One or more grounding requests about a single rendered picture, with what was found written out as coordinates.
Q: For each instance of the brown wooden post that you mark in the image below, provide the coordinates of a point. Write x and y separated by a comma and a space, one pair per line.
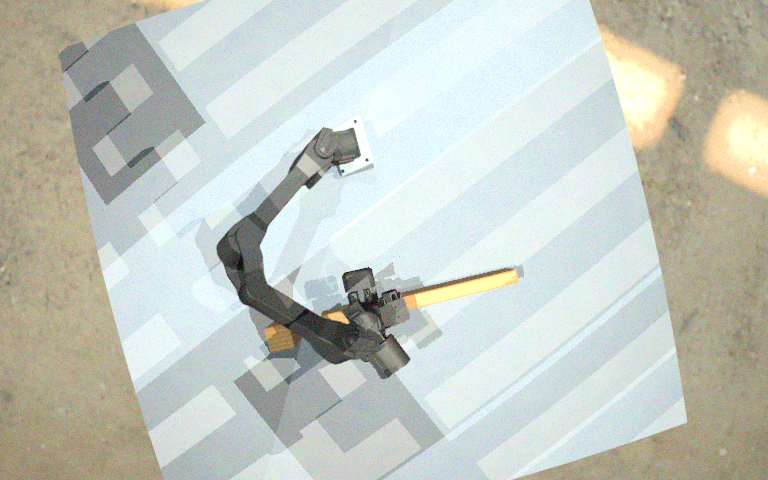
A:
280, 338

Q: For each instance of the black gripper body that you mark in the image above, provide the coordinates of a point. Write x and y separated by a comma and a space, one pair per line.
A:
358, 280

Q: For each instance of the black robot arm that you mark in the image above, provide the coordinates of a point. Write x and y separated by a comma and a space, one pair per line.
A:
335, 341

